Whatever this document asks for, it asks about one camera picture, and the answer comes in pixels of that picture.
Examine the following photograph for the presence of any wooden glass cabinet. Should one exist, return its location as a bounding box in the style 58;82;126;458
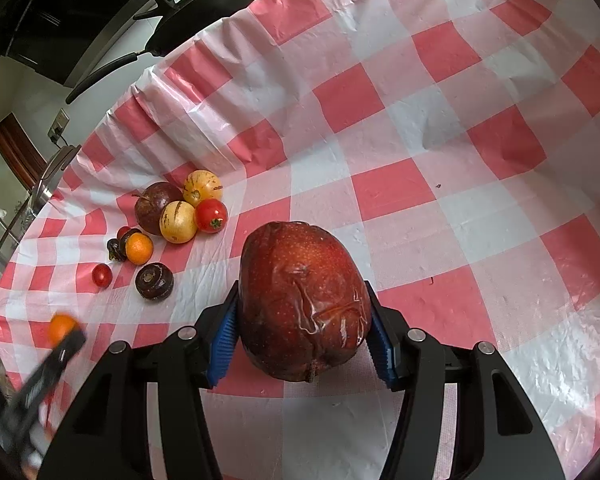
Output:
0;112;48;281

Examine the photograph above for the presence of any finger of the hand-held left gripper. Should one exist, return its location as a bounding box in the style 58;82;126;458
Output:
17;329;88;408

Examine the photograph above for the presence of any wall socket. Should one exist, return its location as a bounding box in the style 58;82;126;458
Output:
47;109;71;142

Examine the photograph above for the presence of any dark brown water chestnut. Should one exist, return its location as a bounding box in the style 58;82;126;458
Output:
135;262;175;302

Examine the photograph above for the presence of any dark purple passion fruit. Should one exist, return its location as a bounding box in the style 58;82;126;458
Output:
132;181;184;237

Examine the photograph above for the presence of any black range hood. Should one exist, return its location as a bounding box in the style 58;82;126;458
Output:
0;0;148;86

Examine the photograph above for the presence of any stainless steel pot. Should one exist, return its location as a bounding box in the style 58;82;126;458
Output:
30;144;82;207

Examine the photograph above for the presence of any yellow striped pepino melon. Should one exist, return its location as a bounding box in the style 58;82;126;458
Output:
182;170;224;207
159;200;199;244

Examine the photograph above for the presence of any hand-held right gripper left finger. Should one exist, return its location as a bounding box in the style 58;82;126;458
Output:
37;280;243;480

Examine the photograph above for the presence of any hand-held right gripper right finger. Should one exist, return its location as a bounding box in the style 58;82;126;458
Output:
362;280;568;480

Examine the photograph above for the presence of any small orange kumquat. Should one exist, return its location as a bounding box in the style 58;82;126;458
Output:
48;314;79;347
125;233;154;266

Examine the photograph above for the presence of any red white checkered tablecloth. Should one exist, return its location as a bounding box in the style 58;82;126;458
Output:
0;0;600;480

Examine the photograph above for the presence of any black frying pan with lid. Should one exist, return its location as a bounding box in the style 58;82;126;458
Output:
65;0;264;106

